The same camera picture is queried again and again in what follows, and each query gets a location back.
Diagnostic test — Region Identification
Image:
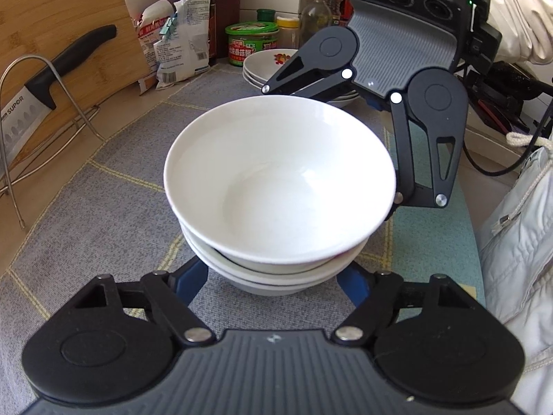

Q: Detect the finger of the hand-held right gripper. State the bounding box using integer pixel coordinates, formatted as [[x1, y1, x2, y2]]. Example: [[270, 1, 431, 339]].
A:
[[261, 49, 360, 102], [386, 91, 461, 223]]

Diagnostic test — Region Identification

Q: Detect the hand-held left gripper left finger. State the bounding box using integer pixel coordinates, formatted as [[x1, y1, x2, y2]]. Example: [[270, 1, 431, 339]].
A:
[[73, 257, 215, 347]]

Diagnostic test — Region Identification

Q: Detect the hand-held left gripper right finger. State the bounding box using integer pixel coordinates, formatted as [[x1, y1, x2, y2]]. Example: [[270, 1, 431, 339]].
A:
[[332, 263, 479, 343]]

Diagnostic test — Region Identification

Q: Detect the white plate fruit print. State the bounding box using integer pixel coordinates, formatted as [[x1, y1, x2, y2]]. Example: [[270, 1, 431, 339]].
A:
[[244, 71, 278, 90], [242, 48, 304, 84]]

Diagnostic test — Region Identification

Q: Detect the person's right forearm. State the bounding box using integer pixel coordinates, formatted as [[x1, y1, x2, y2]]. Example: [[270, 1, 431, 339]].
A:
[[483, 0, 553, 66]]

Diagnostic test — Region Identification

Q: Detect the yellow lidded jar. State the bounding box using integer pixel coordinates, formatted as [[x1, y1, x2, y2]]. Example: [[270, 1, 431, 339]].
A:
[[275, 14, 302, 52]]

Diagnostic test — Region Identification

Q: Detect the green lidded sauce jar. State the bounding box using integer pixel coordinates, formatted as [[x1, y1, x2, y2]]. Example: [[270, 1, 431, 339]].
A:
[[224, 20, 280, 69]]

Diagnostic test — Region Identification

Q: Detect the clear bottle red cap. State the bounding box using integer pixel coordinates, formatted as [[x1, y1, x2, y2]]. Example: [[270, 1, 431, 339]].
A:
[[299, 0, 334, 48]]

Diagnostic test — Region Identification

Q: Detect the grey checked table cloth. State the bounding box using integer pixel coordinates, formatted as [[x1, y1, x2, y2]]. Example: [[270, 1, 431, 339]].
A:
[[0, 63, 487, 398]]

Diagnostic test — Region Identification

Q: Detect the dark soy sauce bottle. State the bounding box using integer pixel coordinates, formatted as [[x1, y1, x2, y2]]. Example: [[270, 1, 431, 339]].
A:
[[183, 0, 219, 67]]

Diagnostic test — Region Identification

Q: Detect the clear printed food bag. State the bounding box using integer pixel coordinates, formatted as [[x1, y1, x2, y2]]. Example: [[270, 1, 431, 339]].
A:
[[153, 0, 213, 92]]

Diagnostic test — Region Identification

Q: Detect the white jacket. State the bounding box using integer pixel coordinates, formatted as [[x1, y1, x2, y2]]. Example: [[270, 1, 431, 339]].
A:
[[474, 132, 553, 415]]

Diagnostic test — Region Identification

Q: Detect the teal bag clip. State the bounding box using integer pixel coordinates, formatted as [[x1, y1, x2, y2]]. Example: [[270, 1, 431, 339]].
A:
[[159, 15, 180, 40]]

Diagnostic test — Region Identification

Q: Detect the beige paper food bag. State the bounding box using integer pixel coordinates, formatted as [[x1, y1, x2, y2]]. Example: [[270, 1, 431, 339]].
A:
[[133, 2, 179, 96]]

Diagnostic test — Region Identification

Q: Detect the bamboo cutting board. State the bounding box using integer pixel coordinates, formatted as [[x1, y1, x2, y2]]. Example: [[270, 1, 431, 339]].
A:
[[0, 0, 144, 174]]

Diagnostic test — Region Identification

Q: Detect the black cable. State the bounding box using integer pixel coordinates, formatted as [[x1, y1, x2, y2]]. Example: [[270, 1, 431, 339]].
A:
[[457, 63, 553, 178]]

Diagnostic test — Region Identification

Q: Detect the white drawstring cord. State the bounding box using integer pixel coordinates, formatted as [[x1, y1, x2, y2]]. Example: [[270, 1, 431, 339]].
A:
[[505, 131, 553, 226]]

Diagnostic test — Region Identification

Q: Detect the black handled kitchen knife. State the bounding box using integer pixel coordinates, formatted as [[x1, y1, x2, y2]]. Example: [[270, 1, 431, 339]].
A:
[[0, 25, 118, 162]]

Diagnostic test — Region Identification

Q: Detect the metal wire rack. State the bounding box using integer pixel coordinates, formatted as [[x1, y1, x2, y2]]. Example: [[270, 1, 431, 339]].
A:
[[0, 54, 107, 231]]

